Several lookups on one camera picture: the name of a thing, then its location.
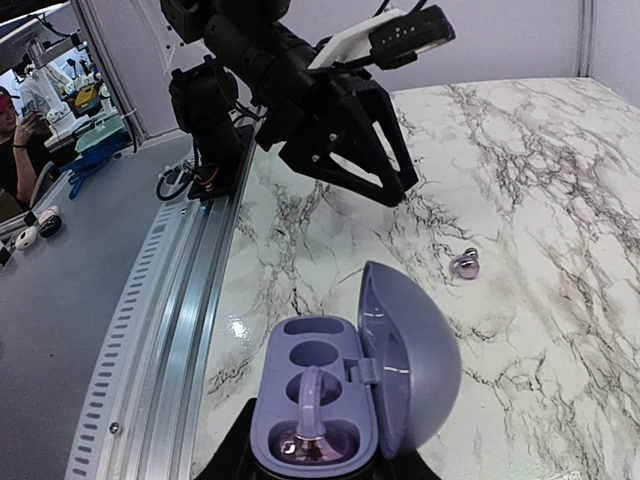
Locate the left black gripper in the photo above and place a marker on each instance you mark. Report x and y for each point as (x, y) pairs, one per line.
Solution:
(314, 115)

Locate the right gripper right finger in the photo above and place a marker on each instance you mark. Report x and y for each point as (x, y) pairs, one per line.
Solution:
(410, 466)

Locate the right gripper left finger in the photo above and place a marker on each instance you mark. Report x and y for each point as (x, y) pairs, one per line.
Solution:
(233, 459)

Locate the purple earbud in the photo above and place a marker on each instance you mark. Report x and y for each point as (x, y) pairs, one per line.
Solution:
(466, 266)
(311, 440)

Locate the purple earbud charging case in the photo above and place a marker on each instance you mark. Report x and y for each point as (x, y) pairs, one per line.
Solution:
(392, 377)

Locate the black earbud case on bench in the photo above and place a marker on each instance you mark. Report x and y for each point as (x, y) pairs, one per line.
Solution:
(49, 222)

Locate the person in background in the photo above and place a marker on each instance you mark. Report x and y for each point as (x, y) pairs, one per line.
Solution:
(23, 151)

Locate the aluminium front rail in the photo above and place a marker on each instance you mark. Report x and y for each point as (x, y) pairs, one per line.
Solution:
(140, 414)

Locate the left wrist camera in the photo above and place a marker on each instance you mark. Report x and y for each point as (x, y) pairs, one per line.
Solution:
(391, 39)

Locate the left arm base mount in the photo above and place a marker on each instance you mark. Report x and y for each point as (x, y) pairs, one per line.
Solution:
(203, 98)

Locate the right aluminium frame post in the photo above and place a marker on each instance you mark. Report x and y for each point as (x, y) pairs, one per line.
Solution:
(585, 39)

